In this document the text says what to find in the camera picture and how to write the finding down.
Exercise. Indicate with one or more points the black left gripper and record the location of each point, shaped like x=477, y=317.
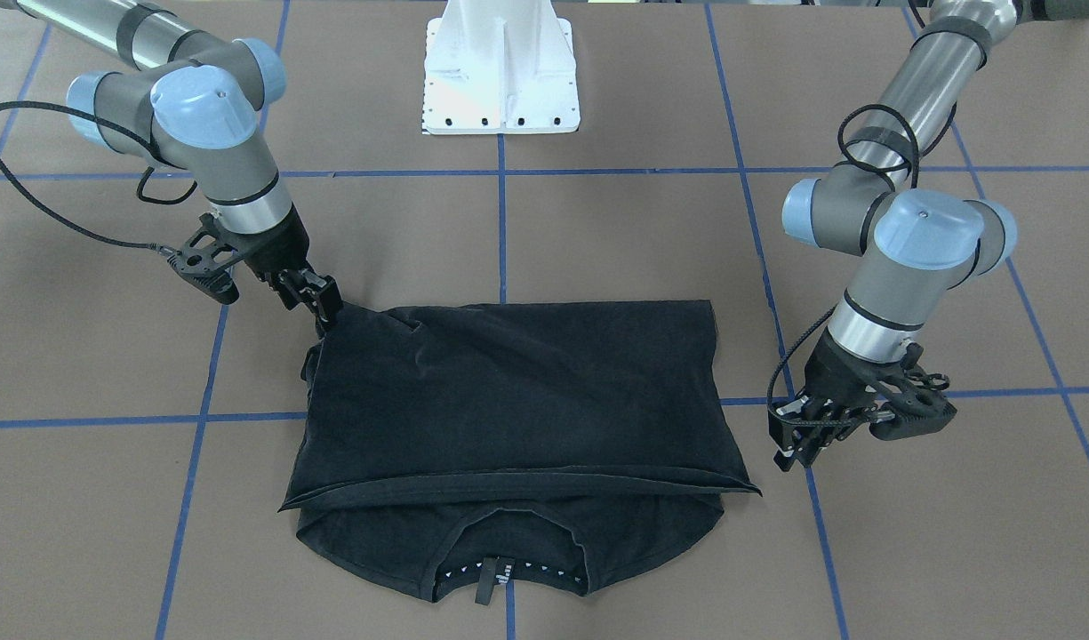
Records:
x=839, y=372

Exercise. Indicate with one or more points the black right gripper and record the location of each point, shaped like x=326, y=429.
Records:
x=280, y=251

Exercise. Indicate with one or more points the black printed t-shirt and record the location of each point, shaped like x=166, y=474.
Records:
x=571, y=444

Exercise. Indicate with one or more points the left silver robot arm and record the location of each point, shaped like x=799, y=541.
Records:
x=914, y=245

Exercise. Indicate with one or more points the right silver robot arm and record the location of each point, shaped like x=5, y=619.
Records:
x=191, y=103

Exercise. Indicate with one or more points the brown paper table cover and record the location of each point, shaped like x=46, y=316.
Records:
x=908, y=533

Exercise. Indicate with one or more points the blue tape grid lines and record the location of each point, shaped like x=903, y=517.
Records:
x=501, y=222

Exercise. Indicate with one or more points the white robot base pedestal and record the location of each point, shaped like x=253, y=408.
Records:
x=500, y=67

